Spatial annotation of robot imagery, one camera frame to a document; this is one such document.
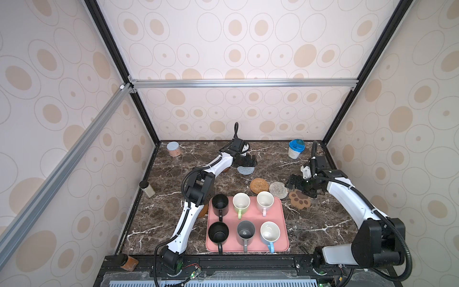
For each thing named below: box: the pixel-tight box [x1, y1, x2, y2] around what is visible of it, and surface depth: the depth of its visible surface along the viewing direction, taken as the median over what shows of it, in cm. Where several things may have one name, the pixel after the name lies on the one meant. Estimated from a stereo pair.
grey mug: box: [236, 220, 256, 253], surface depth 76 cm
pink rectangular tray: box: [205, 196, 290, 252], surface depth 85 cm
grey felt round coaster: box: [236, 165, 255, 176], surface depth 108 cm
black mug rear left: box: [211, 193, 229, 222], surface depth 86 cm
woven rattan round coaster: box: [249, 177, 269, 195], surface depth 101 cm
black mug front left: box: [207, 221, 230, 256], surface depth 77 cm
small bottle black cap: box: [139, 180, 156, 198], surface depth 91 cm
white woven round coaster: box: [268, 181, 289, 200], surface depth 99 cm
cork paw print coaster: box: [288, 188, 311, 210], surface depth 94 cm
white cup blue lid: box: [288, 138, 306, 160], surface depth 108 cm
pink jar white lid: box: [166, 141, 182, 158], surface depth 114 cm
